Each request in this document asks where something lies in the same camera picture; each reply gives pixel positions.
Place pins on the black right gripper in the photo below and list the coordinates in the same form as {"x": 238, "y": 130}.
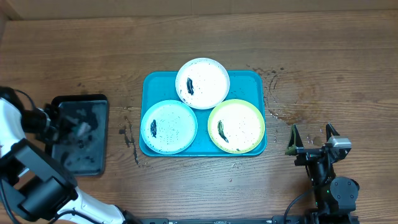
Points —
{"x": 313, "y": 149}

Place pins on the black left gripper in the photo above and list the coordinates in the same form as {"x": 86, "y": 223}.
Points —
{"x": 54, "y": 110}

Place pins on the dark green sponge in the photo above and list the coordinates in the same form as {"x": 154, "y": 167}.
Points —
{"x": 81, "y": 128}

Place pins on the light blue plate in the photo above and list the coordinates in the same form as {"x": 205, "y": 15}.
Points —
{"x": 169, "y": 127}

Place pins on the white plate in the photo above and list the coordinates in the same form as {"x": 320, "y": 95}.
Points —
{"x": 202, "y": 83}

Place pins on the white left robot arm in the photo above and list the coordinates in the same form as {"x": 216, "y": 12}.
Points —
{"x": 35, "y": 186}

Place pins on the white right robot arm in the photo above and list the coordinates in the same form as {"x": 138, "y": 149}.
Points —
{"x": 335, "y": 197}

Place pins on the black water tray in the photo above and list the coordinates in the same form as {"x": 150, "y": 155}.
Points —
{"x": 84, "y": 155}

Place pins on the blue plastic tray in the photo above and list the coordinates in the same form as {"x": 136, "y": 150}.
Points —
{"x": 244, "y": 85}

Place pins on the yellow-rimmed plate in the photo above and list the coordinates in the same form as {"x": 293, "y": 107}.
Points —
{"x": 236, "y": 126}

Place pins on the cardboard backdrop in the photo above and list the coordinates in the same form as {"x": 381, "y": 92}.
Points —
{"x": 74, "y": 9}

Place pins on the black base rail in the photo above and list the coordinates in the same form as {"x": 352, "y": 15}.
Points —
{"x": 278, "y": 219}

